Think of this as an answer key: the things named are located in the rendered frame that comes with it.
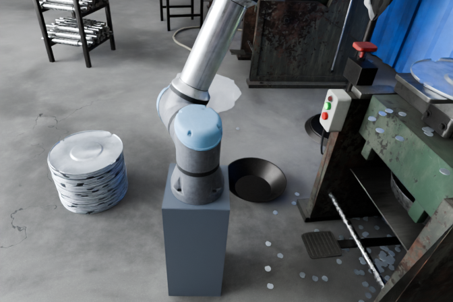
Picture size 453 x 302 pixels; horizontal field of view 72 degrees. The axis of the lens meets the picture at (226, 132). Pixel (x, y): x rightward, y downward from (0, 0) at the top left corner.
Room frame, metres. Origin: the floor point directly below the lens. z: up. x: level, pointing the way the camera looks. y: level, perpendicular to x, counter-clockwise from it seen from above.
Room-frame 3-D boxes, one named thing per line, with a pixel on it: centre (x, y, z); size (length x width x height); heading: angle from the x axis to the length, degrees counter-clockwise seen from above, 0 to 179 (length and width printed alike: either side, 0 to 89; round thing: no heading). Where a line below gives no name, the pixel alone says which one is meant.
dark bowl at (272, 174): (1.09, -0.15, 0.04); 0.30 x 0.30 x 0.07
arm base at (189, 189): (0.64, 0.07, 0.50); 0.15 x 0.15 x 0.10
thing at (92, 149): (1.00, 0.58, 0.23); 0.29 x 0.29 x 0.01
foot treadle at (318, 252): (0.73, -0.60, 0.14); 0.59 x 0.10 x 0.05; 102
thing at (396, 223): (0.76, -0.74, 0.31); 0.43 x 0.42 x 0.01; 12
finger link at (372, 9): (1.06, -0.42, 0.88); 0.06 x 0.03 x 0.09; 12
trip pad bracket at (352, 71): (1.02, -0.44, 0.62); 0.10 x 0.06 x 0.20; 12
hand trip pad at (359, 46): (1.04, -0.44, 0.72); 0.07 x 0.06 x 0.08; 102
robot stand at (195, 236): (0.64, 0.07, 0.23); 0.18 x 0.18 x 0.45; 4
